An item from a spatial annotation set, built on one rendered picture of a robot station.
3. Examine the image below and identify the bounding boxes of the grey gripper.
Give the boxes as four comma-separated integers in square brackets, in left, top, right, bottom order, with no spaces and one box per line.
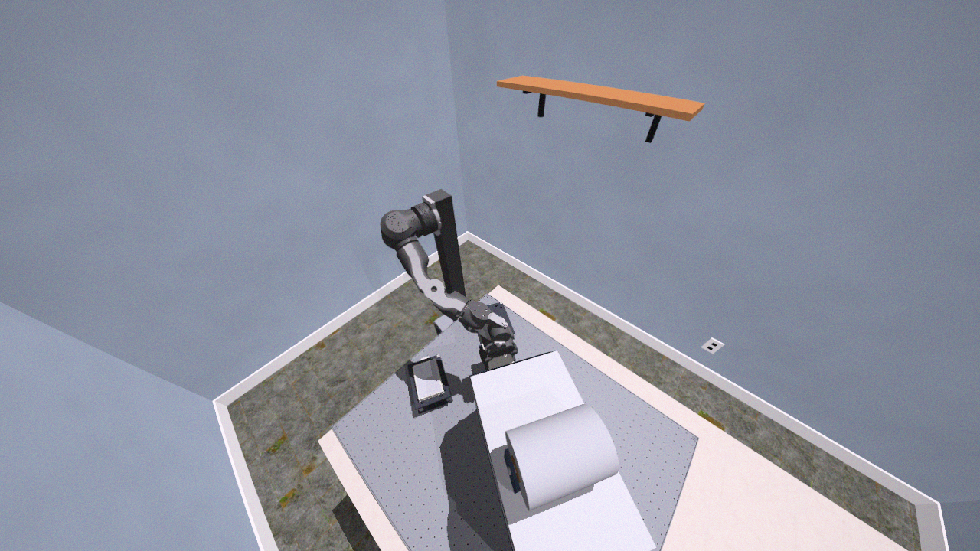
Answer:
[479,326,518,370]

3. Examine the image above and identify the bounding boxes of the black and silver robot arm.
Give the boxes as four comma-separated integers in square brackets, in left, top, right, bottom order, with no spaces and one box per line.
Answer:
[381,195,511,347]

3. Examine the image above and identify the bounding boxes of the white cylinder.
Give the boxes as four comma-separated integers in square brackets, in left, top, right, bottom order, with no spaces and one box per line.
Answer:
[505,404,619,511]

